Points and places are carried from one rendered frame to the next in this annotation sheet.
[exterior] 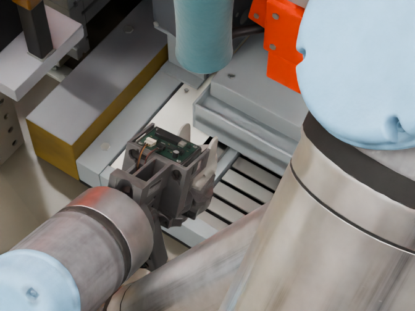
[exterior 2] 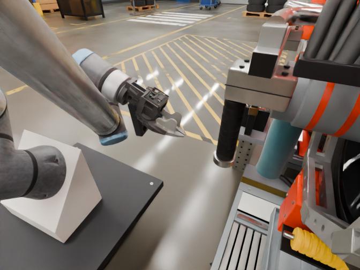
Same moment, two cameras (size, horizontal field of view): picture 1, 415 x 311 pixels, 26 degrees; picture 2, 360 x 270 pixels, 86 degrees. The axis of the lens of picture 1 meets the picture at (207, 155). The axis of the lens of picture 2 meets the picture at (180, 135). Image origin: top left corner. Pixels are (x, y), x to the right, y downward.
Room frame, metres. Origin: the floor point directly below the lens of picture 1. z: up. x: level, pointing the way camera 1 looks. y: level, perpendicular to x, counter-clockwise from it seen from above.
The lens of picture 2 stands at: (0.53, -0.44, 1.05)
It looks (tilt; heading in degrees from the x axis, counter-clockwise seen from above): 39 degrees down; 83
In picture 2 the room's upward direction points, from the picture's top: straight up
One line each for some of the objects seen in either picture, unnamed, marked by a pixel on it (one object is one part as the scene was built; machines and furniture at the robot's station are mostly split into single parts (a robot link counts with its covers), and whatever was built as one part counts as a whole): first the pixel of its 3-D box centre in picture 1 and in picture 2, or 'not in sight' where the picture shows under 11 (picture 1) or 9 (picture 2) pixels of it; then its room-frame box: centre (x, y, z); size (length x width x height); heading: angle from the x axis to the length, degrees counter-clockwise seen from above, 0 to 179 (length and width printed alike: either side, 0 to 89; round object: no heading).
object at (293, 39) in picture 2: not in sight; (282, 37); (0.87, 0.10, 0.93); 0.09 x 0.05 x 0.05; 146
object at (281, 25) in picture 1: (320, 24); (314, 215); (0.98, -0.18, 0.48); 0.16 x 0.12 x 0.17; 146
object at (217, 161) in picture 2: not in sight; (229, 130); (0.66, -0.17, 0.83); 0.04 x 0.04 x 0.16
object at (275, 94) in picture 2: not in sight; (260, 83); (0.68, -0.18, 0.93); 0.09 x 0.05 x 0.05; 146
